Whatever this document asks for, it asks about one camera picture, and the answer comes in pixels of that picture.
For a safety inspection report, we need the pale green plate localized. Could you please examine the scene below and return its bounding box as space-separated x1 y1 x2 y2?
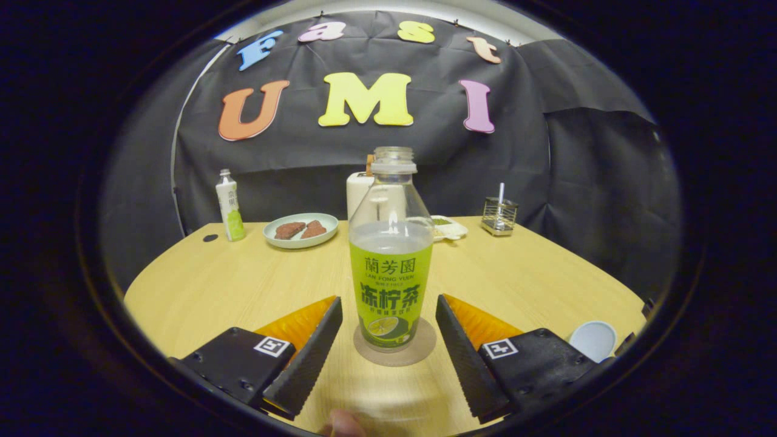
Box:
262 212 339 250

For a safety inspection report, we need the small white green bottle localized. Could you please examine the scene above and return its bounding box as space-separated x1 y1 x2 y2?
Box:
215 169 246 242

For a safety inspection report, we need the white toaster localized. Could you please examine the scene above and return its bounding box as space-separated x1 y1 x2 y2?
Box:
346 171 407 222

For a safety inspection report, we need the white cup with handle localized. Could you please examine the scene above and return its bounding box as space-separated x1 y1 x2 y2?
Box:
569 321 617 364

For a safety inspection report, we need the green label juice bottle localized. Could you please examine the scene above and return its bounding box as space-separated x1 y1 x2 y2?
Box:
348 146 434 353

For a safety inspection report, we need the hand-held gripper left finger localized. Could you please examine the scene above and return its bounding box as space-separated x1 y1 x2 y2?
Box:
170 296 344 421

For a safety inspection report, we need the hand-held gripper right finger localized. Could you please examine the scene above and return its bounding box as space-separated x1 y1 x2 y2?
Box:
435 294 614 425

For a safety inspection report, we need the round brown coaster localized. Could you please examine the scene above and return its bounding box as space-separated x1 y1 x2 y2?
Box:
353 317 437 367

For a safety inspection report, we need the wooden table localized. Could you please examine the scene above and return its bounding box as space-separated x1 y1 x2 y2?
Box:
123 215 647 436

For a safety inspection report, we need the white divided snack tray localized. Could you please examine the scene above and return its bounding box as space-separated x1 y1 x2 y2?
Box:
430 215 469 242

